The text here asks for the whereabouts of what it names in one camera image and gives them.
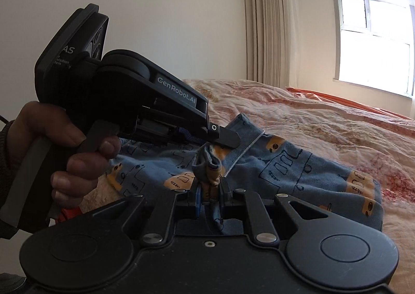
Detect person's left hand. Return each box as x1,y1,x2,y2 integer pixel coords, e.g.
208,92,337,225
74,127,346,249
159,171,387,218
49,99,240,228
13,101,121,211

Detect grey framed window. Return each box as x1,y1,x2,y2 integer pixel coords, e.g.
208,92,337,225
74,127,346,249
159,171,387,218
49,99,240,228
329,0,415,99

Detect beige curtain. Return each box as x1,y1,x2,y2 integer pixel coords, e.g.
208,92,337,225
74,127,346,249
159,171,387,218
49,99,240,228
241,0,301,88

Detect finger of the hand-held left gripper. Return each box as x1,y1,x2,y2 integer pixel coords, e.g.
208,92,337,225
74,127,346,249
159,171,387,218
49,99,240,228
177,126,210,145
150,63,241,149

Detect orange bed sheet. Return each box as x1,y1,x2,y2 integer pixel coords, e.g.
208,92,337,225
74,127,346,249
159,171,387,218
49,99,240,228
285,87,415,120

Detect blue printed pants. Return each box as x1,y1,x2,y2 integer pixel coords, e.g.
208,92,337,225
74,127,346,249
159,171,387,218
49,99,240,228
107,113,384,237

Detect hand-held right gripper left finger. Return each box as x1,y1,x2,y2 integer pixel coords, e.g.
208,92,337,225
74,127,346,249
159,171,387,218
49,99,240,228
87,183,200,244

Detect red cloth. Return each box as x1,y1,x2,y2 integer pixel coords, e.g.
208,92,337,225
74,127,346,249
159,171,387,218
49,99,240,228
58,207,81,222

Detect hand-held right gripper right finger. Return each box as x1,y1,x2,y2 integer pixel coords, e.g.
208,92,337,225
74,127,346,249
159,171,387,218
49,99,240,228
219,180,346,247

